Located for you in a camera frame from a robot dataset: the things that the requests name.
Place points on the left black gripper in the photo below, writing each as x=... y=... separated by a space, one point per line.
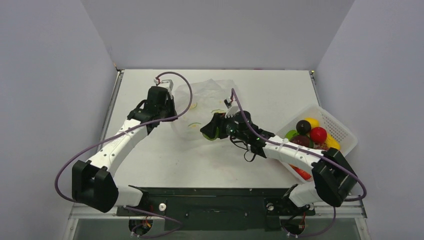
x=171 y=102

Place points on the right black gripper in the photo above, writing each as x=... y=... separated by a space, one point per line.
x=218 y=125

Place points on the green fake apple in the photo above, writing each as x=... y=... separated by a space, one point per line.
x=210 y=134

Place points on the clear plastic bag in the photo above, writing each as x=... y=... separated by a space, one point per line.
x=207 y=99

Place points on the dark red fake plum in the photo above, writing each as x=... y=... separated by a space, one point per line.
x=302 y=140

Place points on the red fake fruit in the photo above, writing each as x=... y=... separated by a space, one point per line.
x=318 y=135

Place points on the red fake apple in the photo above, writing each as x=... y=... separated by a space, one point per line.
x=303 y=174

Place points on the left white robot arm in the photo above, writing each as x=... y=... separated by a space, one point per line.
x=93 y=180

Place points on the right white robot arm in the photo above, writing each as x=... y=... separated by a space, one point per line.
x=332 y=176

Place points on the green fake leaf fruit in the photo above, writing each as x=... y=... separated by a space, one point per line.
x=291 y=134

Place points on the yellow fake pepper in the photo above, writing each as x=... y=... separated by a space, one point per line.
x=314 y=123

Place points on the dark red fake grapes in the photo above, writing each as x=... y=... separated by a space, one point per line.
x=321 y=146

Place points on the yellow fake mango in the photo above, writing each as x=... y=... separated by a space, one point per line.
x=331 y=142

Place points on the dark purple round fruit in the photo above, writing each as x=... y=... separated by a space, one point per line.
x=303 y=127

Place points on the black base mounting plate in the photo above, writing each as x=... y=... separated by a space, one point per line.
x=270 y=207

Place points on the white plastic basket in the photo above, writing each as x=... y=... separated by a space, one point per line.
x=331 y=132

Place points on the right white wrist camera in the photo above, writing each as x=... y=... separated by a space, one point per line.
x=232 y=107

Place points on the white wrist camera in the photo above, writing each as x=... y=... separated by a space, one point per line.
x=232 y=107
x=164 y=82

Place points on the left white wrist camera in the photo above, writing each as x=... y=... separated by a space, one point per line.
x=164 y=82

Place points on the aluminium frame rail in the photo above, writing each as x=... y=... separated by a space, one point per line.
x=348 y=210

